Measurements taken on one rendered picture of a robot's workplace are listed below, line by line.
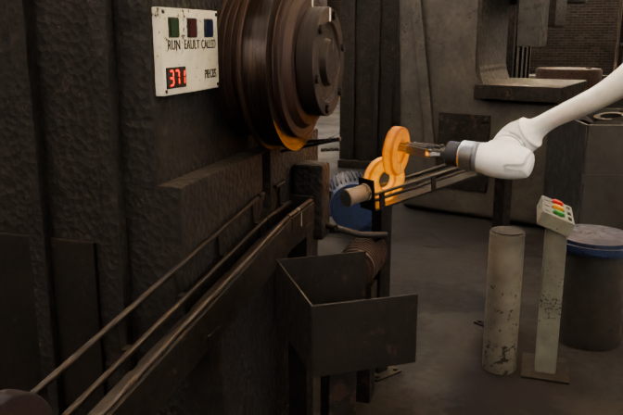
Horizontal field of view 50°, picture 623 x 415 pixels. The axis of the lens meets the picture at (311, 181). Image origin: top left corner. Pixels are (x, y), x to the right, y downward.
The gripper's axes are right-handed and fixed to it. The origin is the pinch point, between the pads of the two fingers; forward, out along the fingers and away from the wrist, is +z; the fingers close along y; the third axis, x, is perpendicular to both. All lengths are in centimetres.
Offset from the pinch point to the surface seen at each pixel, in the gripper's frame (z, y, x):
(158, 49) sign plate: 18, -89, 30
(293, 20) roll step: 8, -52, 37
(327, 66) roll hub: 3.6, -42.2, 26.0
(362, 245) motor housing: 5.0, -9.9, -31.6
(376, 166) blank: 9.0, 5.8, -8.9
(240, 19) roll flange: 17, -62, 37
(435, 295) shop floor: 11, 88, -85
